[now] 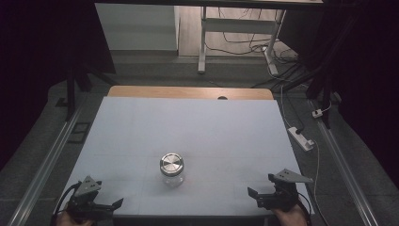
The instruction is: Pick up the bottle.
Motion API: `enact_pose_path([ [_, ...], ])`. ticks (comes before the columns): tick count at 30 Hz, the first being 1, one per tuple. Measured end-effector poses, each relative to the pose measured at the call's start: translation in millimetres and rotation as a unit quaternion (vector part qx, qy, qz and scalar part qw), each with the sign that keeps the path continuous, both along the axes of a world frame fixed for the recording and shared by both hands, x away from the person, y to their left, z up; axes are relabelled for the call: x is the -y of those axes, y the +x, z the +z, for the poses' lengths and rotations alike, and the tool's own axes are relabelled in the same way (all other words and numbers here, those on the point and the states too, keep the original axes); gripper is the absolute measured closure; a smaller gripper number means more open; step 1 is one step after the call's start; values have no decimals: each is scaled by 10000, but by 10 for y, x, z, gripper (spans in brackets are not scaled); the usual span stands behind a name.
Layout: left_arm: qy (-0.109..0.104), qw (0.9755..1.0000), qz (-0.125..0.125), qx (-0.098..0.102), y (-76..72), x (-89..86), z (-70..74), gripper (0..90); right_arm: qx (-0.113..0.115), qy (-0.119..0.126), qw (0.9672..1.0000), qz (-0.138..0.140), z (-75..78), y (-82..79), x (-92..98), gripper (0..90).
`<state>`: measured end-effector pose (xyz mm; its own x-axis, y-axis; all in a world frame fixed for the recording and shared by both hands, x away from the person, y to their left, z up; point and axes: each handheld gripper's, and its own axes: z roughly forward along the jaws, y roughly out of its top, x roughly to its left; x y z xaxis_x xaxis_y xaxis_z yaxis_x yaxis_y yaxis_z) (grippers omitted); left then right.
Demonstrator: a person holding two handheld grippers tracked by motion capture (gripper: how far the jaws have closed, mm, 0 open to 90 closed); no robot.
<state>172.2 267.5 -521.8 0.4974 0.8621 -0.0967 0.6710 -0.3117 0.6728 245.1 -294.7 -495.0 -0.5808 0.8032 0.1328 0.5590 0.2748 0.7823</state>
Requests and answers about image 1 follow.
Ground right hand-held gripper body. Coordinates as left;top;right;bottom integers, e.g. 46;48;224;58
267;169;314;213

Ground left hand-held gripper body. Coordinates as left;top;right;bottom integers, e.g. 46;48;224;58
67;175;113;221

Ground clear glass jar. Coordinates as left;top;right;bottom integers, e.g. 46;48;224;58
161;170;185;189

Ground silver metal jar lid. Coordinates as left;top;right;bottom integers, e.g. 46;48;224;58
159;153;185;177

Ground person's right hand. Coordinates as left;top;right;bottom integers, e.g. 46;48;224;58
271;203;311;226

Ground person's left hand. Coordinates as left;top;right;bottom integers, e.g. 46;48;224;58
56;209;96;226

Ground white power strip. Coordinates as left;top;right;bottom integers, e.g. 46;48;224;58
287;126;315;153

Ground black floor plate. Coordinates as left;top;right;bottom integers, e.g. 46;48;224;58
67;121;92;145

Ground white table mat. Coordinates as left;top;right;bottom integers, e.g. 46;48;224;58
54;96;315;218

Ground black metal stand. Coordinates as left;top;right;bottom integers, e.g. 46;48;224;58
56;60;120;122

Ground black tripod stand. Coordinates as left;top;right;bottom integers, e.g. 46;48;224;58
270;60;335;130

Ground black curtain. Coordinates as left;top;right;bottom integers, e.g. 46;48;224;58
0;0;118;172
277;0;399;189

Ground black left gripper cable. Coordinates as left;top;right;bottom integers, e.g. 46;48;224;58
52;181;82;222

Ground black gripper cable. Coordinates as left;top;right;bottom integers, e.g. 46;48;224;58
295;191;314;218
52;181;82;222

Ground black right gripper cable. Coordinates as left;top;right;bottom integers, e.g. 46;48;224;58
295;191;314;218

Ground white power strip cable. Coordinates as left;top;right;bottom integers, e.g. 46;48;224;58
279;84;330;226

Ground aluminium floor rail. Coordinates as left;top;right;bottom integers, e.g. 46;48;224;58
7;102;88;226
308;99;380;226

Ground black floor cables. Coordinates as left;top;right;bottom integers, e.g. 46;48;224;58
205;8;304;89

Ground white desk frame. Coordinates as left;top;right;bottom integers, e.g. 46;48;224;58
197;6;287;76

